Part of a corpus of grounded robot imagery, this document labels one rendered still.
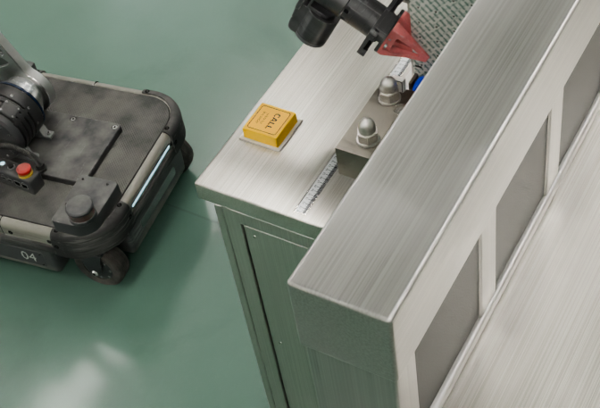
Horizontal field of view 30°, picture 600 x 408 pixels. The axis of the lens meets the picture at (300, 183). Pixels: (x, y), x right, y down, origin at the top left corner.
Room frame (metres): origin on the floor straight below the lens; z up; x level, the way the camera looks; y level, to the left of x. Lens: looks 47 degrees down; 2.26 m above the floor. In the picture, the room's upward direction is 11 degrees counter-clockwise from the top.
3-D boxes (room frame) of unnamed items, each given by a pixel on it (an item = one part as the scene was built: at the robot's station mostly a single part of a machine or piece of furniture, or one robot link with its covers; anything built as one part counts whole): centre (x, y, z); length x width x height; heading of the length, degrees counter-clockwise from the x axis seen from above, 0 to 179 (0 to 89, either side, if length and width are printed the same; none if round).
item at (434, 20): (1.26, -0.31, 1.11); 0.23 x 0.01 x 0.18; 53
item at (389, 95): (1.29, -0.16, 1.05); 0.04 x 0.04 x 0.04
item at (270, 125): (1.40, 0.03, 0.91); 0.07 x 0.07 x 0.02; 53
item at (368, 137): (1.20, -0.12, 1.05); 0.04 x 0.04 x 0.04
